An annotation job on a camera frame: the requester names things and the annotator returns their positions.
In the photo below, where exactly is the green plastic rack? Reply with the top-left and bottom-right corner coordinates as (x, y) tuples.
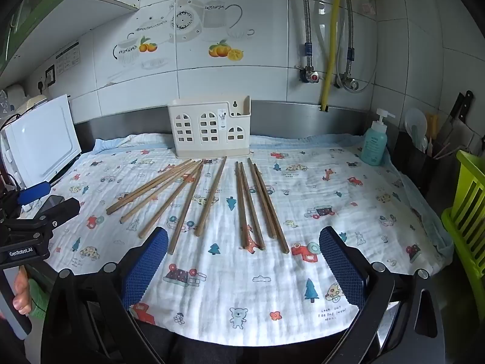
(440, 150), (485, 304)

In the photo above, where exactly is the wall label sticker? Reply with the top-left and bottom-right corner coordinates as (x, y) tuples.
(55, 43), (81, 75)

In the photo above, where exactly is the white cutting board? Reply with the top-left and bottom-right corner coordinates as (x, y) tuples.
(0, 94), (82, 198)

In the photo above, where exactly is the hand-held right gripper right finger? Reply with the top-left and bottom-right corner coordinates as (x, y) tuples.
(318, 226), (446, 364)

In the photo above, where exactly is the person's left hand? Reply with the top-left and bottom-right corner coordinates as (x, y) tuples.
(12, 265), (33, 315)

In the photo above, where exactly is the braided metal hose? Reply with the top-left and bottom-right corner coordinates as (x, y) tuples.
(297, 0), (315, 69)
(342, 0), (365, 78)

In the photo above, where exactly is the black smartphone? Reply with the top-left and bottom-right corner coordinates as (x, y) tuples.
(38, 194), (66, 217)

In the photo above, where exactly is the row of wooden chopsticks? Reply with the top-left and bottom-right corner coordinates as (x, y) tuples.
(106, 155), (290, 255)

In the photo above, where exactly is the cream plastic utensil holder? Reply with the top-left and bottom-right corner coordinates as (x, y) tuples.
(168, 96), (252, 159)

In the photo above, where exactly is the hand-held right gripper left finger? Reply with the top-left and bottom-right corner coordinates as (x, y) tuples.
(41, 227), (179, 364)

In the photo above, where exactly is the wall cabinet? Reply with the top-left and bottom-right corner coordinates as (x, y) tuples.
(0, 0), (140, 77)

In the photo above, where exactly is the yellow gas hose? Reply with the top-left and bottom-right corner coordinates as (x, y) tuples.
(320, 0), (346, 113)

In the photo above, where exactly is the beige kitchen appliance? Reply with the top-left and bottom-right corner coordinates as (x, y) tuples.
(17, 95), (50, 116)

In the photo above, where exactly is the white plastic ladle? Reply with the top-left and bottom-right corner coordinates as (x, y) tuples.
(404, 108), (430, 149)

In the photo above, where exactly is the red knob pipe valve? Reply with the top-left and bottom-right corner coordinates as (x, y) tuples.
(299, 66), (323, 84)

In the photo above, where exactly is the metal pipe valve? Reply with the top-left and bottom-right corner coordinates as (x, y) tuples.
(335, 73), (360, 92)

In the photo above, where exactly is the black handled kitchen knife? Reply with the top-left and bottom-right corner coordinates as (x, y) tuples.
(450, 93), (466, 123)
(460, 90), (474, 126)

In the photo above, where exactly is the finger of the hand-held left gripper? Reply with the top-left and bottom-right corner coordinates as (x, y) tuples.
(15, 181), (52, 207)
(23, 197), (81, 236)

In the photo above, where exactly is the printed cartoon cloth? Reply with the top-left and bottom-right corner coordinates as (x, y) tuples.
(47, 132), (454, 340)

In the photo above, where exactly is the teal pump soap bottle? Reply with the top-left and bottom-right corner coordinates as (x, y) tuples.
(360, 108), (396, 167)

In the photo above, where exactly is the black utensil container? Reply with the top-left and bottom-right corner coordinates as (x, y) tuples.
(394, 131), (461, 213)

